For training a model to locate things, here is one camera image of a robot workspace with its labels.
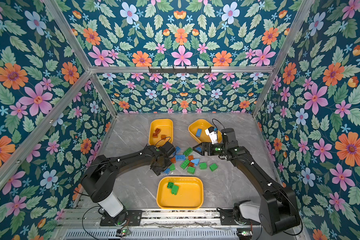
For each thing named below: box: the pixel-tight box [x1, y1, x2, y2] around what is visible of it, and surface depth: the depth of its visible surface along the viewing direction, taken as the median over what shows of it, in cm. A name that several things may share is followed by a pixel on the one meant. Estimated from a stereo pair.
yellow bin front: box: [156, 176, 204, 210], surface depth 82 cm
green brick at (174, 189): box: [171, 184, 179, 195], surface depth 82 cm
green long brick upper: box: [183, 147, 193, 156], surface depth 100 cm
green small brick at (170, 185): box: [167, 182, 174, 189], surface depth 84 cm
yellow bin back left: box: [148, 118, 174, 148], surface depth 110 cm
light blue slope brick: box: [190, 158, 200, 167], surface depth 93 cm
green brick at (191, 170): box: [187, 166, 196, 175], surface depth 90 cm
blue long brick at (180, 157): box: [175, 154, 186, 161], surface depth 96 cm
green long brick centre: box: [180, 159, 190, 170], surface depth 92 cm
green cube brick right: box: [199, 162, 208, 170], surface depth 92 cm
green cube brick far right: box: [209, 163, 219, 172], surface depth 92 cm
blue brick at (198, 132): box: [196, 128, 203, 138], surface depth 109 cm
